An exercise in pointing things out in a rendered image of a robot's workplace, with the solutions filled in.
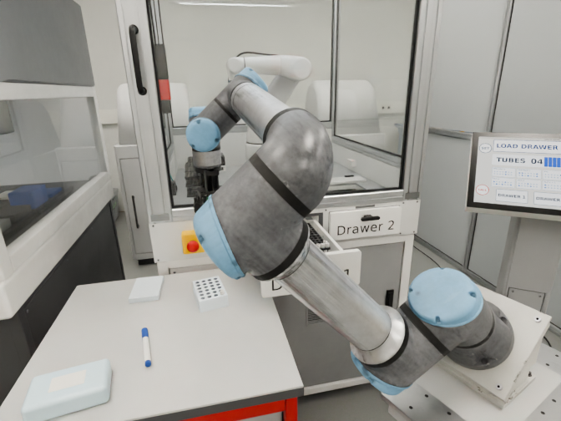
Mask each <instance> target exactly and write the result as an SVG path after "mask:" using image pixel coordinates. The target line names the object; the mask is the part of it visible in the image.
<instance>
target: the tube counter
mask: <svg viewBox="0 0 561 421"><path fill-rule="evenodd" d="M530 167H545V168H560V169H561V157H553V156H534V155H530Z"/></svg>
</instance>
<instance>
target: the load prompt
mask: <svg viewBox="0 0 561 421"><path fill-rule="evenodd" d="M493 151H494V152H514V153H535V154H554V155H561V141H541V140H513V139H494V140H493Z"/></svg>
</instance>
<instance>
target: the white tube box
mask: <svg viewBox="0 0 561 421"><path fill-rule="evenodd" d="M192 283H193V290H194V294H195V299H196V301H197V304H198V307H199V310H200V312H207V311H211V310H215V309H218V308H222V307H228V306H229V301H228V294H227V292H226V290H225V288H224V286H223V284H222V282H221V280H220V278H219V276H213V277H209V278H205V279H201V280H197V281H192ZM221 289H223V290H224V291H225V294H224V295H220V290H221Z"/></svg>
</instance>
